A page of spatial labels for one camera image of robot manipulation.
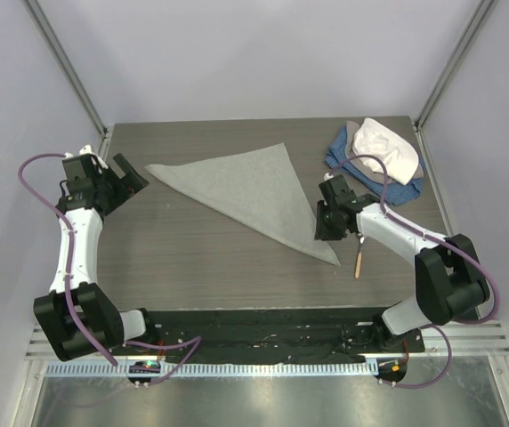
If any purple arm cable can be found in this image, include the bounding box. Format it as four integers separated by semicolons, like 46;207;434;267
325;154;503;387
17;151;203;387

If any blue checked cloth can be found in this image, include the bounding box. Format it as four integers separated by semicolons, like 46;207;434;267
325;121;424;205

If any white slotted cable duct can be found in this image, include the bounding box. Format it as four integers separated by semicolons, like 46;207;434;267
45;359;378;378

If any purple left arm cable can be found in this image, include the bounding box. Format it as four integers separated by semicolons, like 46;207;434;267
17;151;203;387

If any right aluminium frame post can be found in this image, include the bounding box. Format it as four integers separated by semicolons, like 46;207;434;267
414;0;498;131

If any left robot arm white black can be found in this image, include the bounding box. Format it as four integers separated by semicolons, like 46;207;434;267
33;145;159;365

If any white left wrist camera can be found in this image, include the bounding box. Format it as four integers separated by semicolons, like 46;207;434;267
61;144;109;176

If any beige grey cloth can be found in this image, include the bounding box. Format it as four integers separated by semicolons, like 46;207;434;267
342;119;427;187

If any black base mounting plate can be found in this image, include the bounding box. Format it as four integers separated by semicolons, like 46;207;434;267
102;309;427;364

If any white cloth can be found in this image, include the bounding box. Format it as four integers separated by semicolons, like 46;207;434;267
351;117;420;185

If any grey cloth napkin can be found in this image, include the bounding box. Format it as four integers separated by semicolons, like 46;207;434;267
146;143;340;266

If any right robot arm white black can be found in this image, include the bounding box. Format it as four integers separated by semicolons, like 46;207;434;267
315;174;490;351

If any front aluminium frame rail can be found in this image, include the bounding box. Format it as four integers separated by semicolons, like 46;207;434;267
25;321;509;360

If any left aluminium frame post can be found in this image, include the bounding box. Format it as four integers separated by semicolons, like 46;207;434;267
22;0;108;140

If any wooden handled spoon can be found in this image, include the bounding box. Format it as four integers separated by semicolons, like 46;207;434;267
354;233;366;279

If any aluminium frame post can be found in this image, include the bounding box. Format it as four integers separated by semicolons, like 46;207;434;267
414;0;498;131
22;0;108;140

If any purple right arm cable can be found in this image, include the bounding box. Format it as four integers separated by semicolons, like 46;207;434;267
325;154;503;387

